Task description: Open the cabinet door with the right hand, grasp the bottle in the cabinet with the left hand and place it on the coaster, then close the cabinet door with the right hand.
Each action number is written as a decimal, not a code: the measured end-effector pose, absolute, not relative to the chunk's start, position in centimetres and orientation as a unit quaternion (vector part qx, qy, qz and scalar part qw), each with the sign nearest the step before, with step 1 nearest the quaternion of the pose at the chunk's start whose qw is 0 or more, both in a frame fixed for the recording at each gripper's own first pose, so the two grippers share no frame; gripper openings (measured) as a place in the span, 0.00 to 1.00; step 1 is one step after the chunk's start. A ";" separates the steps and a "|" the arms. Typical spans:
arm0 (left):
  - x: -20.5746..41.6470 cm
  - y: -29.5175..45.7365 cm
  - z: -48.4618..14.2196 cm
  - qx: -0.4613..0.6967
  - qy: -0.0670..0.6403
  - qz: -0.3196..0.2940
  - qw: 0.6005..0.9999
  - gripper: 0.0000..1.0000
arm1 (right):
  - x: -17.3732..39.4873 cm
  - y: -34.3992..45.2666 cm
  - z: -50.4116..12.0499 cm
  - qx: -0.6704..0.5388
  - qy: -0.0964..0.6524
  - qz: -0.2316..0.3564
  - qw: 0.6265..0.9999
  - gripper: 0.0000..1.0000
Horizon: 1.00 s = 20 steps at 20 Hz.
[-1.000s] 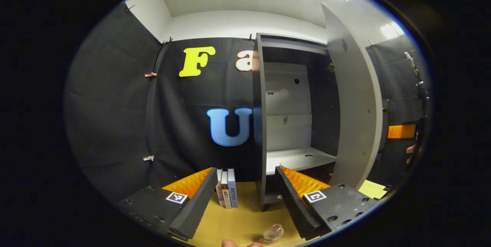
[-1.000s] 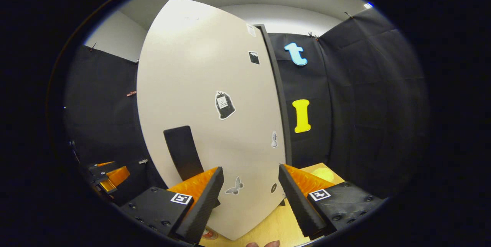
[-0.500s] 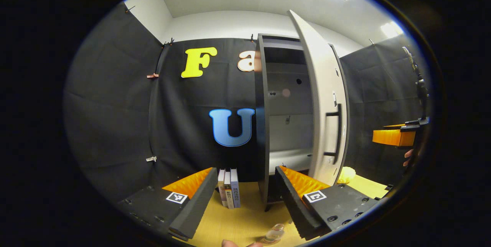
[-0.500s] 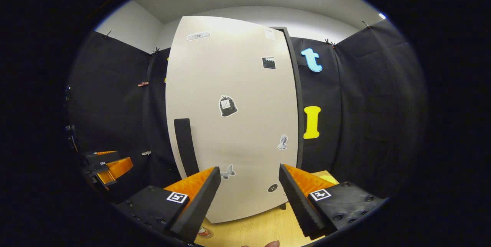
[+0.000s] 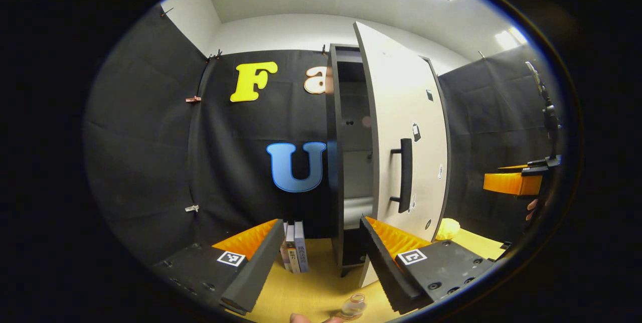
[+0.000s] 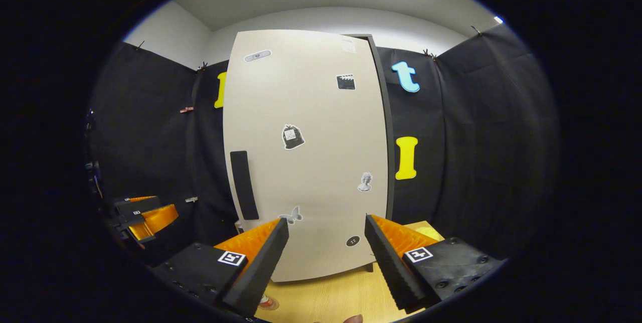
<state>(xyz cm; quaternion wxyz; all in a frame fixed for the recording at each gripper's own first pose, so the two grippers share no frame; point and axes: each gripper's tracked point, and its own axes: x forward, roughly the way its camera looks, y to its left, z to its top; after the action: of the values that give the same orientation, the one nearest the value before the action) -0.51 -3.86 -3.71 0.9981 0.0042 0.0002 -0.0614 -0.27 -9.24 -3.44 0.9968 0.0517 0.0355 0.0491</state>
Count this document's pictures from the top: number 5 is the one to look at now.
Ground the small ceiling light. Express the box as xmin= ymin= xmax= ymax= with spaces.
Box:
xmin=494 ymin=26 xmax=528 ymax=51

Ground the white book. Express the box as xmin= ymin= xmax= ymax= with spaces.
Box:
xmin=280 ymin=222 xmax=292 ymax=271

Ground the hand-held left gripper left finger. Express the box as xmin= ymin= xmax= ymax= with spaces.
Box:
xmin=150 ymin=219 xmax=285 ymax=313

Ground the yellow sponge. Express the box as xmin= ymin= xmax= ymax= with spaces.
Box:
xmin=435 ymin=218 xmax=460 ymax=241

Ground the clear plastic bottle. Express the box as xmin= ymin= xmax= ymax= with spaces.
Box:
xmin=341 ymin=293 xmax=367 ymax=319

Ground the black backdrop cloth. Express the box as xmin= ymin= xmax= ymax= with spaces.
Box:
xmin=83 ymin=5 xmax=562 ymax=263

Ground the black cable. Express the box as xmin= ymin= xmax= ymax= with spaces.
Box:
xmin=524 ymin=61 xmax=561 ymax=159

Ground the dark grey cabinet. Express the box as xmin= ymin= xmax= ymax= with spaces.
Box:
xmin=326 ymin=44 xmax=452 ymax=278

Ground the beige and yellow book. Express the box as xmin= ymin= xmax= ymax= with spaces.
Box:
xmin=286 ymin=225 xmax=300 ymax=274

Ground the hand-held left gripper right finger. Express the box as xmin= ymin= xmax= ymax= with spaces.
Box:
xmin=359 ymin=215 xmax=497 ymax=315

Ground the beige cabinet door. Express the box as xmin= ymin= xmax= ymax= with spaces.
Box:
xmin=354 ymin=21 xmax=450 ymax=288

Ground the black cabinet door handle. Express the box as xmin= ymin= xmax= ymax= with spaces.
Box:
xmin=390 ymin=138 xmax=413 ymax=214

